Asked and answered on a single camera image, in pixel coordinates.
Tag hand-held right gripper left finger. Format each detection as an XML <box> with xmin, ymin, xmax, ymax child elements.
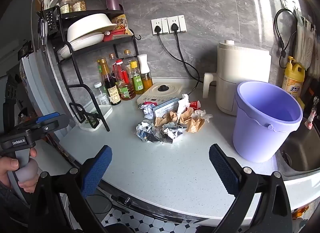
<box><xmin>27</xmin><ymin>145</ymin><xmax>113</xmax><ymax>233</ymax></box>

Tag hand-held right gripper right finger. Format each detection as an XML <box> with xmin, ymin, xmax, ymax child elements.
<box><xmin>209</xmin><ymin>143</ymin><xmax>293</xmax><ymax>233</ymax></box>

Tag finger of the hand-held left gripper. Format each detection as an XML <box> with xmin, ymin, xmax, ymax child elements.
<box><xmin>26</xmin><ymin>114</ymin><xmax>70</xmax><ymax>138</ymax></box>
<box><xmin>35</xmin><ymin>113</ymin><xmax>61</xmax><ymax>124</ymax></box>

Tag purple plastic bucket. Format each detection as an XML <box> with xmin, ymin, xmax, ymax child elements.
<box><xmin>232</xmin><ymin>81</ymin><xmax>303</xmax><ymax>163</ymax></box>

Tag silver wrapper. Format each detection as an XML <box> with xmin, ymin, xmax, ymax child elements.
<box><xmin>160</xmin><ymin>125</ymin><xmax>188</xmax><ymax>144</ymax></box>

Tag brown paper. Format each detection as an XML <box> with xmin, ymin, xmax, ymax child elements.
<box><xmin>179</xmin><ymin>108</ymin><xmax>205</xmax><ymax>133</ymax></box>
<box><xmin>154</xmin><ymin>111</ymin><xmax>178</xmax><ymax>128</ymax></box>

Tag blue white barcode packet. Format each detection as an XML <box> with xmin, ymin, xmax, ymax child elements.
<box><xmin>152</xmin><ymin>98</ymin><xmax>181</xmax><ymax>118</ymax></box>

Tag person's left forearm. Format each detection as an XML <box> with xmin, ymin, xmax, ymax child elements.
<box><xmin>0</xmin><ymin>180</ymin><xmax>33</xmax><ymax>233</ymax></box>

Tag person's left hand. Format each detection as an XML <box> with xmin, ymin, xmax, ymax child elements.
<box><xmin>0</xmin><ymin>148</ymin><xmax>40</xmax><ymax>193</ymax></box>

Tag white drip tray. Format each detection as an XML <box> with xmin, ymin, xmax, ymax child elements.
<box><xmin>79</xmin><ymin>104</ymin><xmax>113</xmax><ymax>132</ymax></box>

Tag small clear jar white cap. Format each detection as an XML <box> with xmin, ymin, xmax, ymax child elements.
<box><xmin>94</xmin><ymin>82</ymin><xmax>110</xmax><ymax>106</ymax></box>

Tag clear plastic wrapper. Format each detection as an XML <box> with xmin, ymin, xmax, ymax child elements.
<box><xmin>191</xmin><ymin>110</ymin><xmax>213</xmax><ymax>123</ymax></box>

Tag large crumpled foil sheet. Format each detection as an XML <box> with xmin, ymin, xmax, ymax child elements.
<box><xmin>135</xmin><ymin>120</ymin><xmax>163</xmax><ymax>143</ymax></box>

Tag small white dish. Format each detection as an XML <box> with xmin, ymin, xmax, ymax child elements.
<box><xmin>57</xmin><ymin>44</ymin><xmax>75</xmax><ymax>59</ymax></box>

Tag crumpled white wrapper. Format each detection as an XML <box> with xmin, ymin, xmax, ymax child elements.
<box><xmin>176</xmin><ymin>93</ymin><xmax>189</xmax><ymax>123</ymax></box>

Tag hanging metal utensil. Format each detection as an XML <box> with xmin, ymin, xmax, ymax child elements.
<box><xmin>37</xmin><ymin>19</ymin><xmax>48</xmax><ymax>45</ymax></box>

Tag steel sink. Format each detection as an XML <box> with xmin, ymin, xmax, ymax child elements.
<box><xmin>276</xmin><ymin>116</ymin><xmax>320</xmax><ymax>178</ymax></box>

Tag white shallow bowl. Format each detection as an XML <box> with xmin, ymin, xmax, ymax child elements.
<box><xmin>69</xmin><ymin>32</ymin><xmax>105</xmax><ymax>51</ymax></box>

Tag cream induction cooker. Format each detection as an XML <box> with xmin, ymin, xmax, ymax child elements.
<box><xmin>136</xmin><ymin>82</ymin><xmax>198</xmax><ymax>106</ymax></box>

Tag green label bottle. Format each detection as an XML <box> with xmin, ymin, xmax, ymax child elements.
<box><xmin>130</xmin><ymin>61</ymin><xmax>145</xmax><ymax>92</ymax></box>

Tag black utensil holder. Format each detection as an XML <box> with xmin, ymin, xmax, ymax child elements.
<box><xmin>41</xmin><ymin>8</ymin><xmax>62</xmax><ymax>35</ymax></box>

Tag clear bottle gold cap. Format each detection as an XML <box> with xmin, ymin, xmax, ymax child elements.
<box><xmin>123</xmin><ymin>49</ymin><xmax>139</xmax><ymax>73</ymax></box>

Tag large white bowl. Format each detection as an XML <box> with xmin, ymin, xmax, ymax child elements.
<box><xmin>67</xmin><ymin>13</ymin><xmax>117</xmax><ymax>43</ymax></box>

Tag white air fryer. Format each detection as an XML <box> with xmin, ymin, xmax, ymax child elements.
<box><xmin>202</xmin><ymin>40</ymin><xmax>272</xmax><ymax>116</ymax></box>

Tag red packet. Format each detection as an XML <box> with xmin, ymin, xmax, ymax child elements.
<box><xmin>102</xmin><ymin>29</ymin><xmax>127</xmax><ymax>42</ymax></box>

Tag glass spice jar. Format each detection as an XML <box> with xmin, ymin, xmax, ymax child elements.
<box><xmin>60</xmin><ymin>0</ymin><xmax>73</xmax><ymax>14</ymax></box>
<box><xmin>72</xmin><ymin>0</ymin><xmax>87</xmax><ymax>12</ymax></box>

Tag black kitchen rack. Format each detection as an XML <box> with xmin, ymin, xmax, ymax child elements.
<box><xmin>37</xmin><ymin>5</ymin><xmax>142</xmax><ymax>132</ymax></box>

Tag yellow dish soap bottle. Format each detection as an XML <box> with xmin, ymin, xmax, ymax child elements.
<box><xmin>282</xmin><ymin>56</ymin><xmax>306</xmax><ymax>98</ymax></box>

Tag white spoons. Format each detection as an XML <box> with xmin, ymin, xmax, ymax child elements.
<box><xmin>42</xmin><ymin>0</ymin><xmax>60</xmax><ymax>10</ymax></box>

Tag yellow snack bag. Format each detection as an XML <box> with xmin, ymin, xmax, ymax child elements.
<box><xmin>111</xmin><ymin>14</ymin><xmax>134</xmax><ymax>35</ymax></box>

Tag pink bottle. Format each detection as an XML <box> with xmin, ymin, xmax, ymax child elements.
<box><xmin>106</xmin><ymin>0</ymin><xmax>121</xmax><ymax>11</ymax></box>

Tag hanging white cloth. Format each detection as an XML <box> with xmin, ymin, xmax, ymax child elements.
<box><xmin>294</xmin><ymin>16</ymin><xmax>316</xmax><ymax>71</ymax></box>

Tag hanging black cable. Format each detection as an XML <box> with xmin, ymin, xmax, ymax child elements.
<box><xmin>274</xmin><ymin>8</ymin><xmax>300</xmax><ymax>69</ymax></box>

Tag black power cable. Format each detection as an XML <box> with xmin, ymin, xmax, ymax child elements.
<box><xmin>175</xmin><ymin>33</ymin><xmax>218</xmax><ymax>87</ymax></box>
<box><xmin>158</xmin><ymin>34</ymin><xmax>203</xmax><ymax>96</ymax></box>

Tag white wall socket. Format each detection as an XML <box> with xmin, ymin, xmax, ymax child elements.
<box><xmin>151</xmin><ymin>17</ymin><xmax>168</xmax><ymax>35</ymax></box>
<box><xmin>167</xmin><ymin>15</ymin><xmax>187</xmax><ymax>34</ymax></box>

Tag metal wall hooks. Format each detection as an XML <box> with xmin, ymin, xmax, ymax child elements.
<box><xmin>280</xmin><ymin>0</ymin><xmax>300</xmax><ymax>10</ymax></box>

